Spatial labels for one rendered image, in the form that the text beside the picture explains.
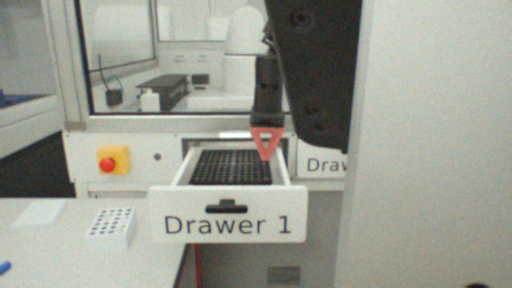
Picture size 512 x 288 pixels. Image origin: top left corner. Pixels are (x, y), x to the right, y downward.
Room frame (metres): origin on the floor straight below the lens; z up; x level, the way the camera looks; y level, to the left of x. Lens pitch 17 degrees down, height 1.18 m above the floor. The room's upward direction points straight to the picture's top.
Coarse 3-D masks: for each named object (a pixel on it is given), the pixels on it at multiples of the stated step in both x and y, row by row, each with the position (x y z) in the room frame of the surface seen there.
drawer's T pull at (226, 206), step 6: (222, 204) 0.53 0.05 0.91; (228, 204) 0.53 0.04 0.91; (234, 204) 0.53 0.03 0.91; (210, 210) 0.52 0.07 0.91; (216, 210) 0.52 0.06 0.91; (222, 210) 0.52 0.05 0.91; (228, 210) 0.52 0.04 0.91; (234, 210) 0.52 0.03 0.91; (240, 210) 0.52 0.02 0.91; (246, 210) 0.52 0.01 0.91
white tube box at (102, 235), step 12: (96, 216) 0.69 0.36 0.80; (120, 216) 0.69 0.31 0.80; (132, 216) 0.70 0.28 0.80; (96, 228) 0.65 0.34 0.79; (108, 228) 0.64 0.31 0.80; (132, 228) 0.68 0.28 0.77; (84, 240) 0.60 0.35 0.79; (96, 240) 0.61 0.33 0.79; (108, 240) 0.61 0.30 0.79; (120, 240) 0.62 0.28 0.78
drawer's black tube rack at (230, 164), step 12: (204, 156) 0.82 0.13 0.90; (216, 156) 0.82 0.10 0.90; (228, 156) 0.82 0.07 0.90; (240, 156) 0.82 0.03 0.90; (252, 156) 0.82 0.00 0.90; (204, 168) 0.74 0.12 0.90; (216, 168) 0.74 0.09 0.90; (228, 168) 0.74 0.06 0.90; (240, 168) 0.73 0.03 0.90; (252, 168) 0.73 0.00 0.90; (264, 168) 0.73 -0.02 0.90
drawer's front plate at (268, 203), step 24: (168, 192) 0.55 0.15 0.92; (192, 192) 0.56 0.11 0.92; (216, 192) 0.56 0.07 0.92; (240, 192) 0.56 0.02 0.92; (264, 192) 0.56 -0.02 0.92; (288, 192) 0.56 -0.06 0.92; (192, 216) 0.56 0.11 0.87; (216, 216) 0.56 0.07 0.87; (240, 216) 0.56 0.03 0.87; (264, 216) 0.56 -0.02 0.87; (288, 216) 0.56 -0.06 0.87; (168, 240) 0.55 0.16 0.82; (192, 240) 0.56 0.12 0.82; (216, 240) 0.56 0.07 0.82; (240, 240) 0.56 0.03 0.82; (264, 240) 0.56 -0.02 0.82; (288, 240) 0.56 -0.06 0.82
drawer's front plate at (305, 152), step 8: (304, 144) 0.87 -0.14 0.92; (304, 152) 0.87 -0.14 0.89; (312, 152) 0.87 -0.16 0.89; (320, 152) 0.87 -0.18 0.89; (328, 152) 0.87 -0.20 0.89; (336, 152) 0.87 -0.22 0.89; (304, 160) 0.87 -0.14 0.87; (312, 160) 0.87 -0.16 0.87; (320, 160) 0.87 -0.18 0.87; (328, 160) 0.87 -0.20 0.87; (336, 160) 0.87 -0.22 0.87; (344, 160) 0.87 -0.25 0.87; (296, 168) 0.88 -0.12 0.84; (304, 168) 0.87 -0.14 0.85; (312, 168) 0.87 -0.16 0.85; (320, 168) 0.87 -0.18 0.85; (328, 168) 0.87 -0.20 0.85; (304, 176) 0.87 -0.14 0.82; (312, 176) 0.87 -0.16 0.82; (320, 176) 0.87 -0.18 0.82; (328, 176) 0.87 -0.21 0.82; (336, 176) 0.87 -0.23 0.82; (344, 176) 0.87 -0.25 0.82
